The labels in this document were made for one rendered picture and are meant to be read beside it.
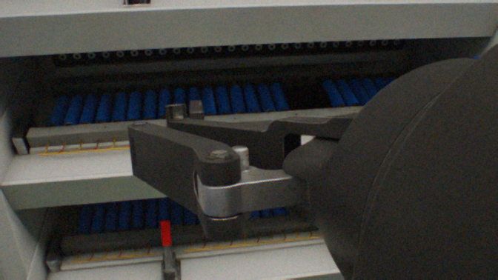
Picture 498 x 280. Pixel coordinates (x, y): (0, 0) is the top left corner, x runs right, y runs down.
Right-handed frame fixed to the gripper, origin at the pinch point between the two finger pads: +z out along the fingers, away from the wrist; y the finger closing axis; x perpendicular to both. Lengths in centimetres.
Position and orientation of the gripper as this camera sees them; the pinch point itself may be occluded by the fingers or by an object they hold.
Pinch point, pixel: (297, 117)
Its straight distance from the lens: 27.5
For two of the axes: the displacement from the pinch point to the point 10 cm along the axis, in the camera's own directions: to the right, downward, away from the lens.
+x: -0.5, -9.8, -1.9
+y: 9.9, -0.7, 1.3
